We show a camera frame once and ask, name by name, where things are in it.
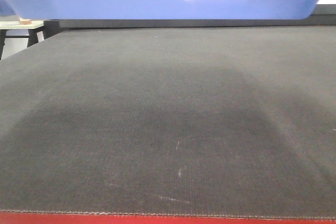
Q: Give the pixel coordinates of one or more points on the orange juice bottle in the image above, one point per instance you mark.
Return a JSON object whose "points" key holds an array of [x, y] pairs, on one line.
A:
{"points": [[24, 21]]}

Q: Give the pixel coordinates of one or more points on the white side table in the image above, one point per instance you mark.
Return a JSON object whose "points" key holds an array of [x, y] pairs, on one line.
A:
{"points": [[15, 30]]}

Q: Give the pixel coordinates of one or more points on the dark fabric table mat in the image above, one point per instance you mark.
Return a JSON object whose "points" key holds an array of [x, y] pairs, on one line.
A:
{"points": [[209, 122]]}

